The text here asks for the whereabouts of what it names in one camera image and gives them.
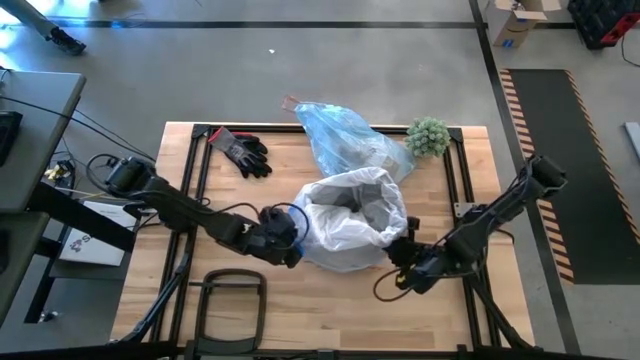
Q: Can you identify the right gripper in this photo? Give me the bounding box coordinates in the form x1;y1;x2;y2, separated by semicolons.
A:
383;215;454;296

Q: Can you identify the white printed plastic bag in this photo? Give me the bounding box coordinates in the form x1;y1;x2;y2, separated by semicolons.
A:
289;167;410;274

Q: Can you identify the translucent bluish bin liner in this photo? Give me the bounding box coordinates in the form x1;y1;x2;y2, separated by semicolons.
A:
282;94;417;184

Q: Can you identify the grey red work glove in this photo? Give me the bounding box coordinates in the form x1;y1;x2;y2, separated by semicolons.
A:
207;126;274;180

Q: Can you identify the potted green succulent plant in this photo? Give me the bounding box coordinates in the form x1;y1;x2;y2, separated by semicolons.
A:
404;116;452;159

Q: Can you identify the white flat box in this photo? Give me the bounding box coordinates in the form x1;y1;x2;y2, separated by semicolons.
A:
58;199;137;267

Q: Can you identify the black hazard striped floor mat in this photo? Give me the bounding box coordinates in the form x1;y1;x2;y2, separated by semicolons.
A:
499;68;640;286

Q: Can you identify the cardboard box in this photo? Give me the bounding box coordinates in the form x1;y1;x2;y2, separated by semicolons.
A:
487;0;564;49

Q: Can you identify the grey desk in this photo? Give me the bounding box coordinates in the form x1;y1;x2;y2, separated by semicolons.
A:
0;69;87;326

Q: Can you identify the black keyboard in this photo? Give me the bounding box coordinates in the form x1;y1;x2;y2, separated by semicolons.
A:
0;110;24;166

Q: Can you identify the black red toolbox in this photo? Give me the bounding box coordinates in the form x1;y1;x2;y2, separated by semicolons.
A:
568;0;640;51

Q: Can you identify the grey desk leg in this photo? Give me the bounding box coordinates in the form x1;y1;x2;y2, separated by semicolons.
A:
0;0;87;56

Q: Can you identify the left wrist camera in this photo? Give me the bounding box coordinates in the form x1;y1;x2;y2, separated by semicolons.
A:
259;205;300;240

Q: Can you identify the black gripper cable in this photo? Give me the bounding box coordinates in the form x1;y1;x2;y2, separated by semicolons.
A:
372;267;416;304
269;201;311;249

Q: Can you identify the black aluminium table frame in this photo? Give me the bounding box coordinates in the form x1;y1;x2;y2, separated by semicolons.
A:
112;122;539;360

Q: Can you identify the black desk leg frame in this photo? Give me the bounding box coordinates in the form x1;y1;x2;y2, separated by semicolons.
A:
24;182;137;324

